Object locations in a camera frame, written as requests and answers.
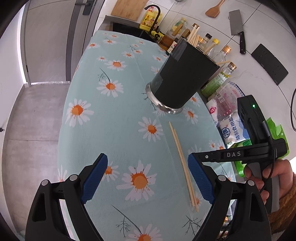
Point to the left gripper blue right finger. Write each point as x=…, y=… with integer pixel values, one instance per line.
x=204, y=177

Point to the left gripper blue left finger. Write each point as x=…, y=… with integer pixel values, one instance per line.
x=91, y=176

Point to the brown fuzzy sleeve forearm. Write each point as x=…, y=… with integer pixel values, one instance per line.
x=280, y=220

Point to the kitchen cleaver knife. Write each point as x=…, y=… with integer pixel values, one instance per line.
x=236, y=28

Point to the black kitchen sink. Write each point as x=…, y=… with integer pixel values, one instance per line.
x=136, y=32

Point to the green sugar bag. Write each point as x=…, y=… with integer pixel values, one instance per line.
x=268, y=143

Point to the daisy print tablecloth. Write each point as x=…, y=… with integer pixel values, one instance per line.
x=143, y=194

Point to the clear red print bag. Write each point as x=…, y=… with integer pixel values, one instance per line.
x=223, y=101

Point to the green label oil bottle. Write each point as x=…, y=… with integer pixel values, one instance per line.
x=218, y=80

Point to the red label oil bottle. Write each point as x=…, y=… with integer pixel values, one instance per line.
x=221, y=56

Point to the yellow cap vinegar bottle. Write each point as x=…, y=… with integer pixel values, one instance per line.
x=210, y=53

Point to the black cylindrical utensil holder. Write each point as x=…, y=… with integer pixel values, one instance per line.
x=184, y=72

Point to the black cap sauce bottle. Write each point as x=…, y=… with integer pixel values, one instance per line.
x=203, y=42

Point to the dark soy sauce bottle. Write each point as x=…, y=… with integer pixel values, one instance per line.
x=184, y=35

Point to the wooden spatula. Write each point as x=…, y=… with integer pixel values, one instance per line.
x=213, y=12

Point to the grey door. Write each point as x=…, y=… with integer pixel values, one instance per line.
x=54, y=35

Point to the black faucet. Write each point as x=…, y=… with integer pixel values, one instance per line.
x=157, y=18

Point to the yellow dish soap bottle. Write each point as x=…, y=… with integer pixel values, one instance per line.
x=149, y=18

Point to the wooden cutting board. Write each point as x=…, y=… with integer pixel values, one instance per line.
x=129, y=9

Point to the black wall outlet panel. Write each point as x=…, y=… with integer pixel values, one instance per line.
x=270, y=64

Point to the black door handle lock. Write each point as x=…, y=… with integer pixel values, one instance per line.
x=87, y=7

